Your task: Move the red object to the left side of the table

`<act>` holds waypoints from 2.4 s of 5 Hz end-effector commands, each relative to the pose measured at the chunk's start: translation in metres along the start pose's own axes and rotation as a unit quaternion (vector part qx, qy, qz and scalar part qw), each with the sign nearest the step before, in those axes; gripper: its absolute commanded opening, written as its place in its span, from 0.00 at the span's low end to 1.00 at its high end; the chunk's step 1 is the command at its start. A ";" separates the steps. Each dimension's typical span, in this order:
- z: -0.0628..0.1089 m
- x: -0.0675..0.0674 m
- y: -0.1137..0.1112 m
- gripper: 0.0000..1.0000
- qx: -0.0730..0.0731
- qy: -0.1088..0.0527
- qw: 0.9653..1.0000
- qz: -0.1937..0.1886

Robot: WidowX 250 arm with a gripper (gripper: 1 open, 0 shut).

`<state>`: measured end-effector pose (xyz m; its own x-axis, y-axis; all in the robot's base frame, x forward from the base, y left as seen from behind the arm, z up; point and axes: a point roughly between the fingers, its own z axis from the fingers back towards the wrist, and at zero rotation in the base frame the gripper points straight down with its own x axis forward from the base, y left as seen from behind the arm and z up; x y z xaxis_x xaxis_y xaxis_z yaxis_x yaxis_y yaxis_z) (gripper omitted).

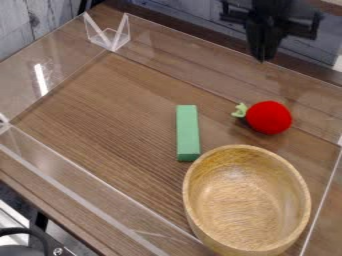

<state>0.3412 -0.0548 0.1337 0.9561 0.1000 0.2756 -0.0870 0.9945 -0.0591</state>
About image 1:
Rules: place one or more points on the wooden oval bowl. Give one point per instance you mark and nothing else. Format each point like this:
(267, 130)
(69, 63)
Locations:
(245, 200)

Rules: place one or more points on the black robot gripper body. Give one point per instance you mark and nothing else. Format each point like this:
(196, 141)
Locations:
(292, 16)

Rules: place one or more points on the red plush strawberry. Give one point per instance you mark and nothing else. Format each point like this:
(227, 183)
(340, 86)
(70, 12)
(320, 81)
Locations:
(267, 117)

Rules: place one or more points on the green rectangular block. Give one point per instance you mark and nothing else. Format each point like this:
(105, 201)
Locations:
(187, 133)

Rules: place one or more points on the black table frame leg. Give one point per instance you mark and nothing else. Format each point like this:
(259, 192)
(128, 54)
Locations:
(40, 240)

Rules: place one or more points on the clear acrylic corner bracket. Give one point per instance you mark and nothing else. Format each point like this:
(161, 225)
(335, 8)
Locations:
(109, 38)

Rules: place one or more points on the clear acrylic enclosure wall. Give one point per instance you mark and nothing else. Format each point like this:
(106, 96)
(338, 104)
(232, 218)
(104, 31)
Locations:
(88, 133)

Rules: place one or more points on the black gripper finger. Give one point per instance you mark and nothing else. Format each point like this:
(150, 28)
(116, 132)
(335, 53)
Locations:
(272, 36)
(253, 34)

